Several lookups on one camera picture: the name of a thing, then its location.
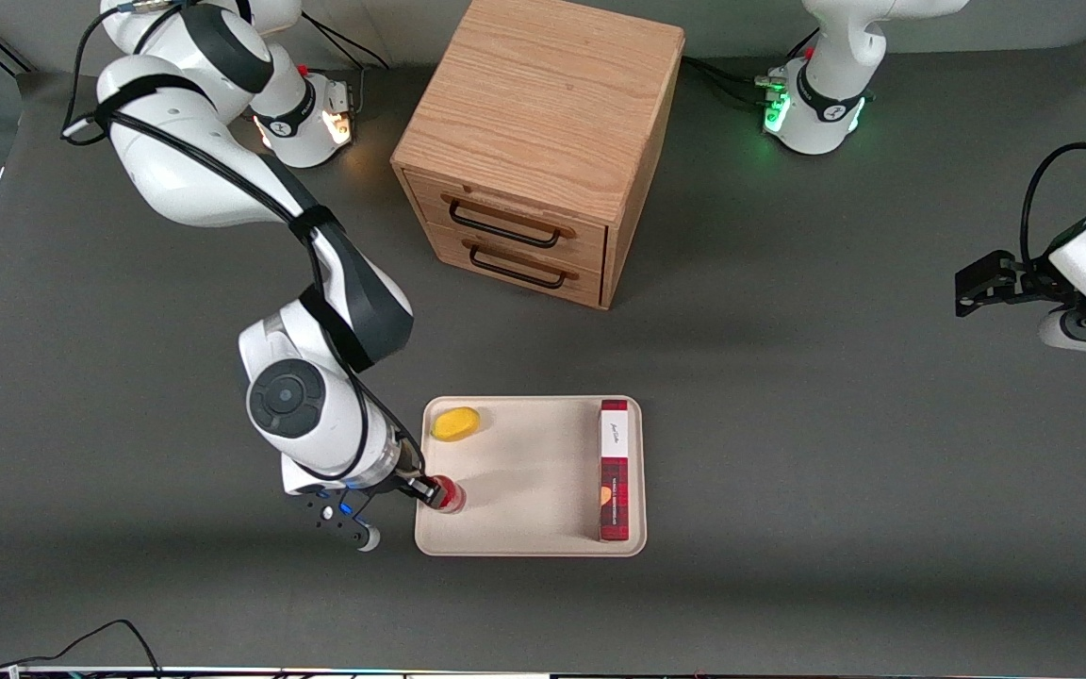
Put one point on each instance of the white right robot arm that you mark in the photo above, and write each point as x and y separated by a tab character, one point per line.
222	170

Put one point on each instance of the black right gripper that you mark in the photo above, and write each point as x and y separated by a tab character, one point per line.
410	481

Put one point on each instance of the beige plastic tray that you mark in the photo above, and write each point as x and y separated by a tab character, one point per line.
524	471

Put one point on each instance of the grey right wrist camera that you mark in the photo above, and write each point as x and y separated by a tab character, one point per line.
345	523

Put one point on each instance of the red plaid carton box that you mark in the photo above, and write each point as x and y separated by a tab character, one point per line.
615	471

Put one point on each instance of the yellow lemon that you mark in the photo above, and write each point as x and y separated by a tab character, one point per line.
455	423

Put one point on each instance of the wooden drawer cabinet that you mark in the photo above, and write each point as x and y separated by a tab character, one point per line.
543	104

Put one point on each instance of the red coke bottle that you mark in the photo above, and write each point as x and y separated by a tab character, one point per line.
451	495

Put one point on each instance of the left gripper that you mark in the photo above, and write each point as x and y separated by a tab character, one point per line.
1024	281

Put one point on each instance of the wooden drawer front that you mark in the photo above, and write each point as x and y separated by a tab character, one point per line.
581	240
585	283

